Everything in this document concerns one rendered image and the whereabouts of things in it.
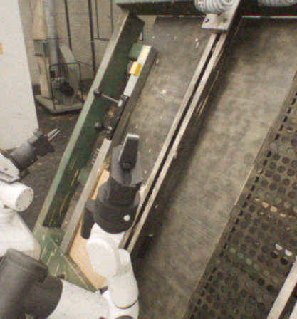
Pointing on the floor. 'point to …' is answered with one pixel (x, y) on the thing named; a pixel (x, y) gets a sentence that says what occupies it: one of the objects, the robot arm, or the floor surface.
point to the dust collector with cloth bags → (69, 87)
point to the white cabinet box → (9, 77)
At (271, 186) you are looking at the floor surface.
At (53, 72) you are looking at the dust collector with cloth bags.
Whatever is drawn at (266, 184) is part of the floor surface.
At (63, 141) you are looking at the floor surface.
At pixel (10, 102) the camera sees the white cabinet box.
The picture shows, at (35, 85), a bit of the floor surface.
